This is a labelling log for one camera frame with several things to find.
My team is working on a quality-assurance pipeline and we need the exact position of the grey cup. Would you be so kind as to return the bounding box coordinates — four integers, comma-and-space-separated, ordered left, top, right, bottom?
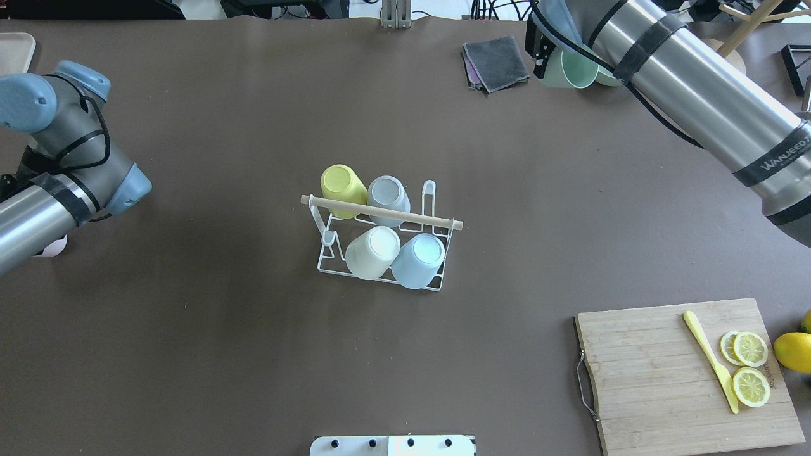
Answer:
367, 175, 411, 213

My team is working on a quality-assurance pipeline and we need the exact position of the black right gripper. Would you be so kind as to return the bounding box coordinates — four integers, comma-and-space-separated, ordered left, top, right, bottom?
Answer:
525, 24, 551, 80

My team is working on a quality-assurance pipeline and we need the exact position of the yellow cup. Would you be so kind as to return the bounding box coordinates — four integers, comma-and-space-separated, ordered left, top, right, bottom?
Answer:
321, 164, 368, 205

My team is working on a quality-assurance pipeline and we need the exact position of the white wire cup holder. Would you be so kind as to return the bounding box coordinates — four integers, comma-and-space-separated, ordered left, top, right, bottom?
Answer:
300, 180, 464, 291

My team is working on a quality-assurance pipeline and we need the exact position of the lemon slice upper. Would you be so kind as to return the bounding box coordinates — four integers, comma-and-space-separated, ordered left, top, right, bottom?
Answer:
719, 331, 769, 367

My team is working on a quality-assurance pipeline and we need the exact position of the wooden mug tree stand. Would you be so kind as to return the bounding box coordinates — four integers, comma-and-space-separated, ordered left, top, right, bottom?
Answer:
702, 1, 810, 75

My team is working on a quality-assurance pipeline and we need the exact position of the lemon slice lower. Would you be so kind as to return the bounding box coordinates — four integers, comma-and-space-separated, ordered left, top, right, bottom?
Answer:
732, 367, 770, 408

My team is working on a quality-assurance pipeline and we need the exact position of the pink cup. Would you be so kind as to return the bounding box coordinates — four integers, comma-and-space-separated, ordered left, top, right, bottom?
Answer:
35, 236, 67, 258

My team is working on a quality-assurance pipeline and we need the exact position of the light blue cup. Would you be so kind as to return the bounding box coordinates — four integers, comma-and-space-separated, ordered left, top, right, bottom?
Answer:
390, 233, 446, 289

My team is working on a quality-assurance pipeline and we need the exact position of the yellow plastic knife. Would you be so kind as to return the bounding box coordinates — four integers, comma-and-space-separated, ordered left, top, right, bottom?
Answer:
682, 310, 739, 414

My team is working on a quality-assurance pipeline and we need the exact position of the green bowl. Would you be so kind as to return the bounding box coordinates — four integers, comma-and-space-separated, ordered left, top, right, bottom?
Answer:
596, 65, 625, 87

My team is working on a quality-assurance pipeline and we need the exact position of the grey folded cloth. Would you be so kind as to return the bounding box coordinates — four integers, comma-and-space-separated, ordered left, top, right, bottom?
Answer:
463, 35, 530, 94

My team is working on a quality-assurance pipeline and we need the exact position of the bamboo cutting board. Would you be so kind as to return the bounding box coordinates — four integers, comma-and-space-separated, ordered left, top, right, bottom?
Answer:
575, 298, 805, 455

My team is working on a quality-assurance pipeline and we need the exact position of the lemon slice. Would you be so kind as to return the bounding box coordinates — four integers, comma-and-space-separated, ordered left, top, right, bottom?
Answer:
732, 367, 770, 408
719, 331, 769, 367

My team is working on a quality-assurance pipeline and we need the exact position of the beige tray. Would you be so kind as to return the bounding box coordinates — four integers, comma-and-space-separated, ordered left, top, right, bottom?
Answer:
1, 32, 37, 76

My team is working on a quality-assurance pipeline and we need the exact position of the whole yellow lemon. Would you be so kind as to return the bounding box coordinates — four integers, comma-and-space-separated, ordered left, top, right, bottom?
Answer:
773, 332, 810, 374

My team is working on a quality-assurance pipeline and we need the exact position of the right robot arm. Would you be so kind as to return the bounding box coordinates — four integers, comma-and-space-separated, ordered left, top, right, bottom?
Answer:
530, 1, 810, 245

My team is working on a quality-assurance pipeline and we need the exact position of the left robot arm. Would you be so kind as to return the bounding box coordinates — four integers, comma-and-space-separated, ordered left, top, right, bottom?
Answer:
1, 60, 153, 274

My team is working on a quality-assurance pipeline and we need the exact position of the white cup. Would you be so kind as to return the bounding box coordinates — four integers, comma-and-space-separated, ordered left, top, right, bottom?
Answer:
345, 226, 402, 280

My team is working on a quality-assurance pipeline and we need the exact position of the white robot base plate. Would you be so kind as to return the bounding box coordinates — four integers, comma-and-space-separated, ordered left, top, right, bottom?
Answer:
309, 434, 477, 455

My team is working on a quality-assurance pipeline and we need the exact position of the green cup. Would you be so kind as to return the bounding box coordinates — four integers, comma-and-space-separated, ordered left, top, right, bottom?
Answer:
535, 47, 600, 89

